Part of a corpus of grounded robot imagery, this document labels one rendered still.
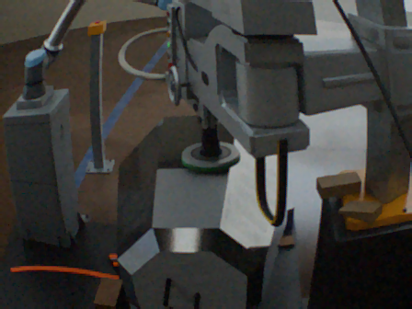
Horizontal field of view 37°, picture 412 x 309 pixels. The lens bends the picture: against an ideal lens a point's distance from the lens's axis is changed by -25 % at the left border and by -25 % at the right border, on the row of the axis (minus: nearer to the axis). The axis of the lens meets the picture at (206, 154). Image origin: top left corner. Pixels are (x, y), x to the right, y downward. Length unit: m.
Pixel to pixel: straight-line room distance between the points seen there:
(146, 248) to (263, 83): 0.76
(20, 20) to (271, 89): 8.57
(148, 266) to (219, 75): 0.69
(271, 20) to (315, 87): 0.34
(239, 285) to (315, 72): 0.84
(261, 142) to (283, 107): 0.12
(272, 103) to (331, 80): 0.25
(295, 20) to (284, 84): 0.25
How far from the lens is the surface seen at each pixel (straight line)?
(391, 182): 2.75
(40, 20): 10.39
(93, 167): 5.12
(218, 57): 2.45
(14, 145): 3.95
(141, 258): 2.65
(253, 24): 2.06
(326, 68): 2.33
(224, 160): 3.00
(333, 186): 2.82
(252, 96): 2.24
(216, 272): 2.62
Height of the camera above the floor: 2.05
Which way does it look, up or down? 23 degrees down
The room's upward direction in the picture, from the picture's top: 3 degrees counter-clockwise
